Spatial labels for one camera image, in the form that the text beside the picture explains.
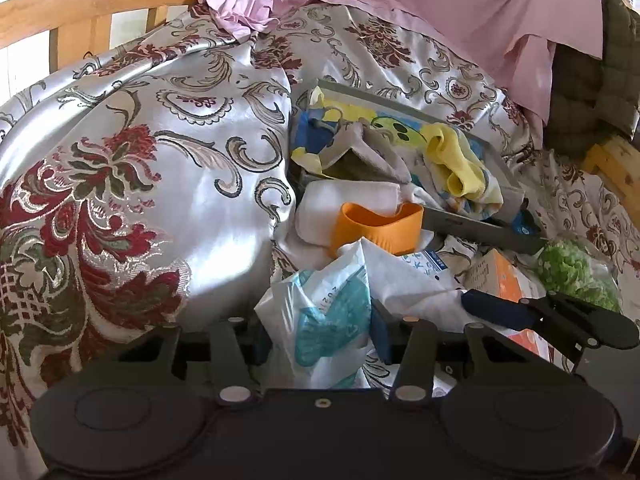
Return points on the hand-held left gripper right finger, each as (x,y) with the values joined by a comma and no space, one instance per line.
(382,332)

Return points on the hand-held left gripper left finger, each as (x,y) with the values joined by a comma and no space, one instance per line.
(262,345)

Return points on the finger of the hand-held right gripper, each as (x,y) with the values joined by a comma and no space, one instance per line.
(500,307)

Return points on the orange and white box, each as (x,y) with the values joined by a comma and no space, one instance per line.
(500,277)

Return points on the white plastic bag teal print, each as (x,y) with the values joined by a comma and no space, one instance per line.
(320,305)

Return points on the grey tray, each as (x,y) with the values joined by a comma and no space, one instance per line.
(475,227)

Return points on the yellow striped towel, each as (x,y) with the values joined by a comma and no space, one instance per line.
(450,160)

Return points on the white box with blue print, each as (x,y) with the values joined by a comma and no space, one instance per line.
(437,262)

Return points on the orange silicone holder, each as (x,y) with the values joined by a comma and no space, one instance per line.
(380,232)

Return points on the cartoon print cloth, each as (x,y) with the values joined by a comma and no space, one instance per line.
(400,127)

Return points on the floral satin bedspread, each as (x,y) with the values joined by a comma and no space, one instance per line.
(150,160)

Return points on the pink cloth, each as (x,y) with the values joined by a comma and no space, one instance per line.
(450,5)

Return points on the wooden bed frame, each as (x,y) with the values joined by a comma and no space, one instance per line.
(75,10)

